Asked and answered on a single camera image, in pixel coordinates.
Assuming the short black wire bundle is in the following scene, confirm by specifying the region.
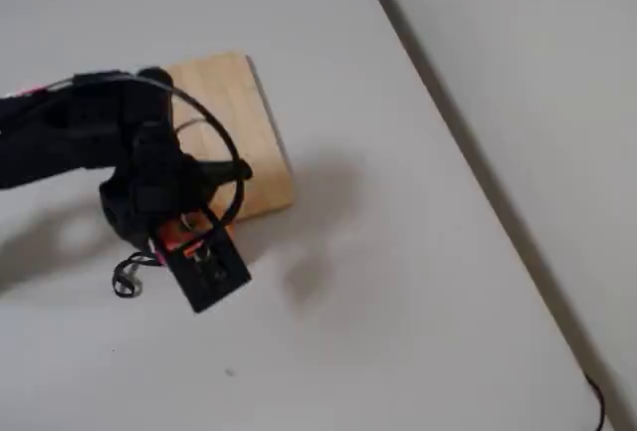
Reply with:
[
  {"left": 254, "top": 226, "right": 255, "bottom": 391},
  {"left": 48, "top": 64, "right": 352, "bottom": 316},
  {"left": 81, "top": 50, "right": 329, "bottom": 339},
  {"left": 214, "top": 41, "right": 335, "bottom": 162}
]
[{"left": 110, "top": 250, "right": 168, "bottom": 301}]

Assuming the black looped camera cable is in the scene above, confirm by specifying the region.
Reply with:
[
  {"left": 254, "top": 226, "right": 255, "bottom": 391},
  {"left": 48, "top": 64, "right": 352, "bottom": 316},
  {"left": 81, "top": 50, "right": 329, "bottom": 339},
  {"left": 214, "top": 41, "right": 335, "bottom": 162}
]
[{"left": 74, "top": 67, "right": 249, "bottom": 228}]

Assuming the light wooden cutting board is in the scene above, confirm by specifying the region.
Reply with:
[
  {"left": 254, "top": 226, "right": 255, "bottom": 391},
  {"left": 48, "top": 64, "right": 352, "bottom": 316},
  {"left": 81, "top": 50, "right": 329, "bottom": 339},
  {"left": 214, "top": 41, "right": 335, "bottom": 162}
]
[{"left": 161, "top": 51, "right": 296, "bottom": 226}]

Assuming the red yellow apple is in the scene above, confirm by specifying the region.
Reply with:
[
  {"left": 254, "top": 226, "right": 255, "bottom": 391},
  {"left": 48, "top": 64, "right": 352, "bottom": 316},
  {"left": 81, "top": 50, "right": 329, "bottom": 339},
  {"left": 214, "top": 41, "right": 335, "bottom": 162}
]
[{"left": 157, "top": 219, "right": 213, "bottom": 259}]

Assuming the black camera box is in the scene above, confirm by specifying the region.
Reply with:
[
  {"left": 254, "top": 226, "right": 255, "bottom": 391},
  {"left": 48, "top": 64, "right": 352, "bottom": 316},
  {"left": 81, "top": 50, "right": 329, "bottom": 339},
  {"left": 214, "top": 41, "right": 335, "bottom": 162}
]
[{"left": 162, "top": 207, "right": 253, "bottom": 316}]

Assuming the thin black cable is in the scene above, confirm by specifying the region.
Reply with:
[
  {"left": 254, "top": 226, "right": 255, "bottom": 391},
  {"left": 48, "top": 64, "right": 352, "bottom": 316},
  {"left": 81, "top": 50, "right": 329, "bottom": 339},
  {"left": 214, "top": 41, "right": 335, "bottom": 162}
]
[{"left": 583, "top": 374, "right": 608, "bottom": 431}]

